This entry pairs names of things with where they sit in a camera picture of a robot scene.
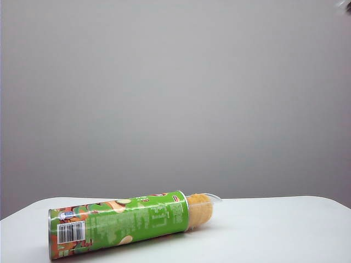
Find black triangular right gripper finger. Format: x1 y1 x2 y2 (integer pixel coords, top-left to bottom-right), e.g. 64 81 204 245
336 0 351 14

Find transparent plastic chip tray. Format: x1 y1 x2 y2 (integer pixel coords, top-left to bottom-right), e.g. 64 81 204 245
186 191 223 231

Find stack of potato chips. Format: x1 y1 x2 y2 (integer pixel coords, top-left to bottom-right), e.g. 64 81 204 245
187 193 214 230

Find green chip tub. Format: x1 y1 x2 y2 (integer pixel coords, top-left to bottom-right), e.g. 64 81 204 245
47 190 191 260

